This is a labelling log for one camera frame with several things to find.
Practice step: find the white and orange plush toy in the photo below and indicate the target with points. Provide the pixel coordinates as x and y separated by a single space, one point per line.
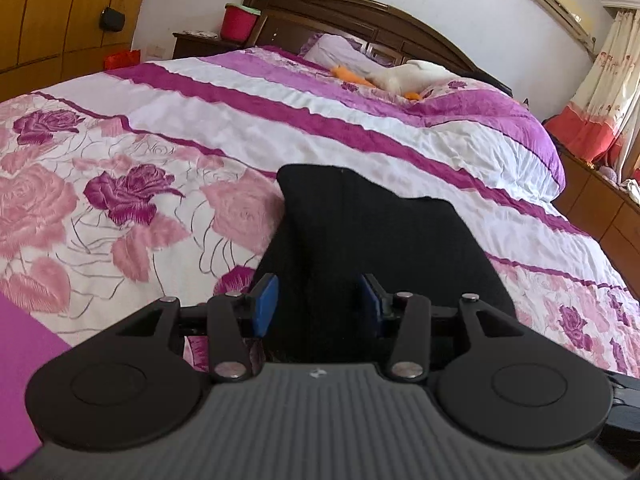
405 77

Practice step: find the dark wooden headboard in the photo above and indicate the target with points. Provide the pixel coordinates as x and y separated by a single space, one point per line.
360 15

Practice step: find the pink floral striped bedspread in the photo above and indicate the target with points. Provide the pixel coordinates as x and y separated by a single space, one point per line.
200 125

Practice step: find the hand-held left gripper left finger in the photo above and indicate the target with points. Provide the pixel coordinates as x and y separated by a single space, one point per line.
265 305

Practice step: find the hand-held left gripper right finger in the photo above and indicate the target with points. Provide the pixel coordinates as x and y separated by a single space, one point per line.
371 305

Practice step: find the white wall socket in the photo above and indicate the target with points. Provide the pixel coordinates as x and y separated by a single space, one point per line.
158 52

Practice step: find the black small garment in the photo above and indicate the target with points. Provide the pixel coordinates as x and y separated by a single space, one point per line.
370 220

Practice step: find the yellow wooden wardrobe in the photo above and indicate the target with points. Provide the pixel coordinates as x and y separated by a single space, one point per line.
55 15

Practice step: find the dark wooden nightstand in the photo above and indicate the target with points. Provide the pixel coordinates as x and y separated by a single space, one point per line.
197 45

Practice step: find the red bag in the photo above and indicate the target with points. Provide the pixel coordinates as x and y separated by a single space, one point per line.
121 60

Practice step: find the red plastic bucket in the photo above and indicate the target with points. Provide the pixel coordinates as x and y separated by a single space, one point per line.
239 24

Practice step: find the brown wooden side cabinet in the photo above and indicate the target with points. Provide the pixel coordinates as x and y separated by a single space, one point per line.
600 210

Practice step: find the cream and coral curtain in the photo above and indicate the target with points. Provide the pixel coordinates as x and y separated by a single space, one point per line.
600 90

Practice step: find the purple mat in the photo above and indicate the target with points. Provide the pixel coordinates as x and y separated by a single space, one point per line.
25 360

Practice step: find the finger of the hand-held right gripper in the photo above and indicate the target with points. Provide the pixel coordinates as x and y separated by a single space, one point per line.
627 395

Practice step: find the light purple pillow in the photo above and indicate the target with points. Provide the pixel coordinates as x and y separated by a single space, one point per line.
335 51

